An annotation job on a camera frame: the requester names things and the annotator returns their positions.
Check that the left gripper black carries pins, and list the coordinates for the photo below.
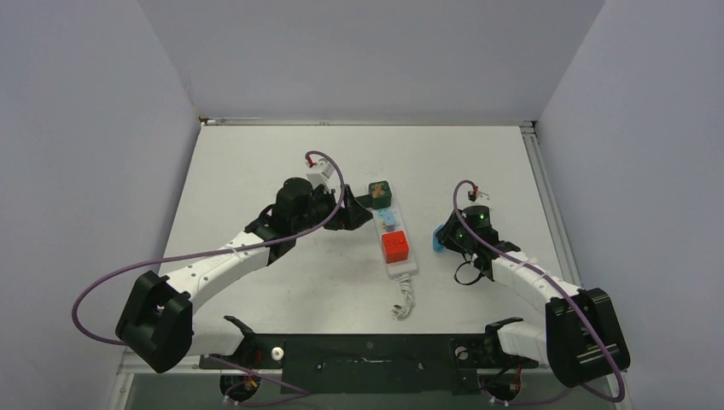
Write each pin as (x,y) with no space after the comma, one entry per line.
(349,217)

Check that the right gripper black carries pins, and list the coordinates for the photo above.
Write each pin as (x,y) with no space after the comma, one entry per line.
(446,236)

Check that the blue plug adapter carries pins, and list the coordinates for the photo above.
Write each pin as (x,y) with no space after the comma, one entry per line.
(437,246)

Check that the green cube adapter dragon print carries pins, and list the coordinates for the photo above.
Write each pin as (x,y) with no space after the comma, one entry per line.
(380,194)

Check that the white power strip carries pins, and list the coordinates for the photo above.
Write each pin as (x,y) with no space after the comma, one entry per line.
(392,219)

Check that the red cube socket adapter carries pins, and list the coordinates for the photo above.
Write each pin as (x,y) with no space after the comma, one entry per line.
(395,247)

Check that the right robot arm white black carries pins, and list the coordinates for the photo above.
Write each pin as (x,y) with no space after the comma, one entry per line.
(581,339)

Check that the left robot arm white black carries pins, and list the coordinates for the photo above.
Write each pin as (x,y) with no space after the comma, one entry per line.
(157,322)

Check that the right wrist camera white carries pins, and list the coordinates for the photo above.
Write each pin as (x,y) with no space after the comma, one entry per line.
(478,197)

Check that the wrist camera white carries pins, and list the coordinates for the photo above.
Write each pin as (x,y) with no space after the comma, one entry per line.
(319,173)
(478,197)

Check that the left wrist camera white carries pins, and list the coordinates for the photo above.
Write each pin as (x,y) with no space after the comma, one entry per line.
(319,173)

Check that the aluminium frame rail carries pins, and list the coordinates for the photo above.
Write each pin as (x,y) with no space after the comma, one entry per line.
(554,218)

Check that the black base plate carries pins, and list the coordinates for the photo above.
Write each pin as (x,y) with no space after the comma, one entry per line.
(372,363)

